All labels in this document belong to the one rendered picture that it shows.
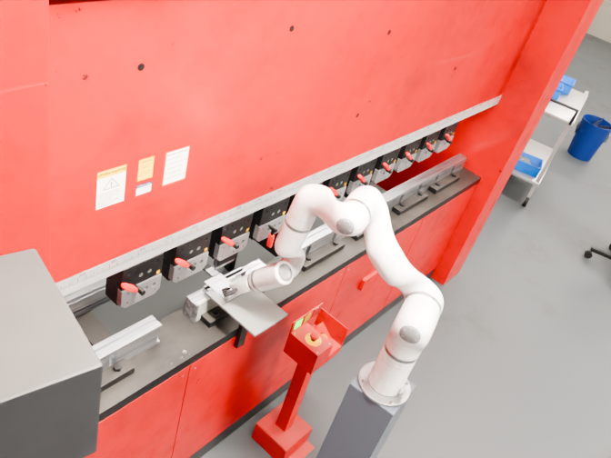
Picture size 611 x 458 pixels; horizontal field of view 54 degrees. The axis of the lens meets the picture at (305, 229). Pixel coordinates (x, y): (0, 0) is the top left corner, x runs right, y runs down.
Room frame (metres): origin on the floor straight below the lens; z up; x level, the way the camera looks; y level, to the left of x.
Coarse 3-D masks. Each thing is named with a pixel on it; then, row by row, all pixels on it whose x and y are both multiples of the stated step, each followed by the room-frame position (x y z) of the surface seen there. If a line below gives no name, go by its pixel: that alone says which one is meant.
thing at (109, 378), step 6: (126, 360) 1.31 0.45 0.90; (126, 366) 1.29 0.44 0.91; (132, 366) 1.29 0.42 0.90; (108, 372) 1.25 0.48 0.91; (114, 372) 1.25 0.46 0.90; (120, 372) 1.26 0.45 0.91; (126, 372) 1.27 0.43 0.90; (132, 372) 1.29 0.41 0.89; (102, 378) 1.22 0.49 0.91; (108, 378) 1.22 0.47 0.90; (114, 378) 1.23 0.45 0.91; (120, 378) 1.25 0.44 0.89; (102, 384) 1.19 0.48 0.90; (108, 384) 1.21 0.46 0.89; (102, 390) 1.19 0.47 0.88
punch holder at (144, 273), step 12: (144, 264) 1.34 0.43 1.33; (156, 264) 1.38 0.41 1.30; (108, 276) 1.31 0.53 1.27; (120, 276) 1.28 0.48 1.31; (132, 276) 1.31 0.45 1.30; (144, 276) 1.34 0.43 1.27; (156, 276) 1.39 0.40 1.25; (108, 288) 1.31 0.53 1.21; (120, 288) 1.28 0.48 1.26; (144, 288) 1.36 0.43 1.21; (156, 288) 1.39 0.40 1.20; (120, 300) 1.28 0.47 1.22; (132, 300) 1.31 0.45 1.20
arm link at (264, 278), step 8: (272, 264) 1.59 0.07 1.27; (280, 264) 1.58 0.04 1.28; (288, 264) 1.61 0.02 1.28; (256, 272) 1.60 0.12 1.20; (264, 272) 1.58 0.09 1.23; (272, 272) 1.56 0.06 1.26; (280, 272) 1.56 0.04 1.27; (288, 272) 1.58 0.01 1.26; (256, 280) 1.58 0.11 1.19; (264, 280) 1.56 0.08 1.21; (272, 280) 1.55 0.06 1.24; (280, 280) 1.54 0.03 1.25; (288, 280) 1.56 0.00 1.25; (256, 288) 1.58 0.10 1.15; (264, 288) 1.57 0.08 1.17; (272, 288) 1.57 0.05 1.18
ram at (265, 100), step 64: (64, 0) 1.12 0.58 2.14; (128, 0) 1.24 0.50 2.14; (192, 0) 1.39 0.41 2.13; (256, 0) 1.58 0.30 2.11; (320, 0) 1.81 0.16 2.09; (384, 0) 2.12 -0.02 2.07; (448, 0) 2.53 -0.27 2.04; (512, 0) 3.12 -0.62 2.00; (64, 64) 1.11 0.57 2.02; (128, 64) 1.25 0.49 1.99; (192, 64) 1.41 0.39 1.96; (256, 64) 1.62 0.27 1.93; (320, 64) 1.89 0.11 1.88; (384, 64) 2.24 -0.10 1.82; (448, 64) 2.74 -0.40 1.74; (512, 64) 3.49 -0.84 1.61; (64, 128) 1.11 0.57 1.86; (128, 128) 1.26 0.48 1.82; (192, 128) 1.44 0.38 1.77; (256, 128) 1.68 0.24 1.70; (320, 128) 1.98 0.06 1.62; (384, 128) 2.40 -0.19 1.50; (64, 192) 1.11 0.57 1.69; (128, 192) 1.27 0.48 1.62; (192, 192) 1.47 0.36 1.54; (256, 192) 1.74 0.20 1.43; (64, 256) 1.11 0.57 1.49
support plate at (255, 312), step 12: (240, 276) 1.78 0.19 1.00; (216, 300) 1.62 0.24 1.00; (240, 300) 1.66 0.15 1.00; (252, 300) 1.67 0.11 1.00; (264, 300) 1.69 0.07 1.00; (228, 312) 1.58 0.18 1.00; (240, 312) 1.60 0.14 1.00; (252, 312) 1.61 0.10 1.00; (264, 312) 1.63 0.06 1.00; (276, 312) 1.65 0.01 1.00; (240, 324) 1.54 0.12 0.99; (252, 324) 1.55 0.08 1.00; (264, 324) 1.57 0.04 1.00
